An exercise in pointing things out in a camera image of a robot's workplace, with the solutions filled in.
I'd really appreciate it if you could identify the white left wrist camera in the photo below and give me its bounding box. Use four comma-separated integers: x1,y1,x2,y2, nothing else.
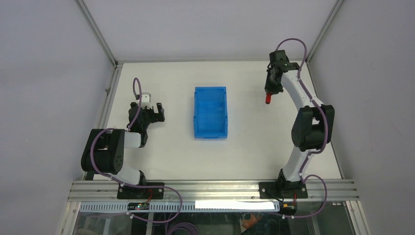
140,93,153,109

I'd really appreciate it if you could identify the coiled purple cable bundle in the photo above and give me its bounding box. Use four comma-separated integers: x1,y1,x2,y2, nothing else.
166,222,200,235

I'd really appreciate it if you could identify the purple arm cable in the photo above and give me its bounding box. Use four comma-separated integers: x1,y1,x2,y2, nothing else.
275,38,329,219
90,77,183,224

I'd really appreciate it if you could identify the aluminium corner post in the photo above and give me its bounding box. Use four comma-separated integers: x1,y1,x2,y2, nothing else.
306,0,345,64
75,0,118,68

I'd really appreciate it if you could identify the aluminium frame rail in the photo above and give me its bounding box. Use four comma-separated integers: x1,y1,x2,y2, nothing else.
68,179,360,202

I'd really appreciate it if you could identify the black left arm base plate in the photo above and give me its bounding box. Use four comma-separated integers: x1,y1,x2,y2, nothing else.
116,182,164,200

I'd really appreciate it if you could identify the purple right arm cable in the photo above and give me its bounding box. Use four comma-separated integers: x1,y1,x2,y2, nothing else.
275,38,329,219

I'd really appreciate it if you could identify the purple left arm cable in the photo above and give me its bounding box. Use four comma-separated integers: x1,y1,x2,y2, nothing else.
90,77,183,224

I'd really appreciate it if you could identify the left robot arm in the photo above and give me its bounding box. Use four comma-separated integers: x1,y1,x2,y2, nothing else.
81,102,165,199

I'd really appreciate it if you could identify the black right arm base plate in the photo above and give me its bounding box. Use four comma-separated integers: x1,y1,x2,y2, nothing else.
258,181,308,200

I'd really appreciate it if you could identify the left aluminium corner post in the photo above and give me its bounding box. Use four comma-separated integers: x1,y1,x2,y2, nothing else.
75,0,118,68

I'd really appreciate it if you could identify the right aluminium corner post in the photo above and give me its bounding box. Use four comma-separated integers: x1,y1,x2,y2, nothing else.
306,0,345,64

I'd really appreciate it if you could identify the orange object below table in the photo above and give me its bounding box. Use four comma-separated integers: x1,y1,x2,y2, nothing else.
240,213,262,230

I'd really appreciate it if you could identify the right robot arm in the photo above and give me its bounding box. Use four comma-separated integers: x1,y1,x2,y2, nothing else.
264,50,335,198

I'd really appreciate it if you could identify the white slotted cable duct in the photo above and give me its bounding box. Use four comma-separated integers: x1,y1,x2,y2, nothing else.
79,200,279,213

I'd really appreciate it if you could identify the red handled screwdriver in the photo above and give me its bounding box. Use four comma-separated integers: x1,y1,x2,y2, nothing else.
265,93,272,104

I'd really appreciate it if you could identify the blue plastic bin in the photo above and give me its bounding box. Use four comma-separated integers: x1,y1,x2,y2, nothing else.
193,87,228,140

